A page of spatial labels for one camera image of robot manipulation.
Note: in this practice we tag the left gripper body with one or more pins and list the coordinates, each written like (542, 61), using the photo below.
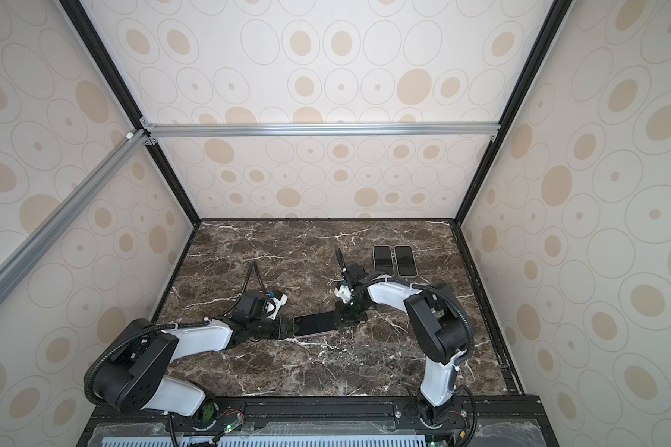
(265, 330)

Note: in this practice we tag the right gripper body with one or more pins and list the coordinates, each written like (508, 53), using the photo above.
(352, 314)

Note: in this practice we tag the silver phone dark screen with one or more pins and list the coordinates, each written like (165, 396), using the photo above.
(383, 260)

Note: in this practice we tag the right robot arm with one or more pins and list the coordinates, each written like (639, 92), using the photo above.
(443, 329)

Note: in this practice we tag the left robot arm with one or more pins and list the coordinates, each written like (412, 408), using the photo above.
(131, 375)

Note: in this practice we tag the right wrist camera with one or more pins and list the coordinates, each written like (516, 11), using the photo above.
(344, 293)

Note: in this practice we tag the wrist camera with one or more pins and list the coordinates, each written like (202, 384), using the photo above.
(276, 300)
(344, 293)

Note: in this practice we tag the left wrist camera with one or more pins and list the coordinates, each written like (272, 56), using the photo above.
(276, 300)

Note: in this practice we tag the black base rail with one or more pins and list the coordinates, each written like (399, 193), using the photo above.
(490, 420)

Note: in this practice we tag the horizontal aluminium rail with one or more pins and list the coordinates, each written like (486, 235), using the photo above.
(323, 130)

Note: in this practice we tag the right black corner post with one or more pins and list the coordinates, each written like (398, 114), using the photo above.
(542, 44)

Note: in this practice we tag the diagonal aluminium rail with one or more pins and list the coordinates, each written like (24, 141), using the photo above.
(26, 256)

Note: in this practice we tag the black corner frame post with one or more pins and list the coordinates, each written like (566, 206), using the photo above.
(78, 17)

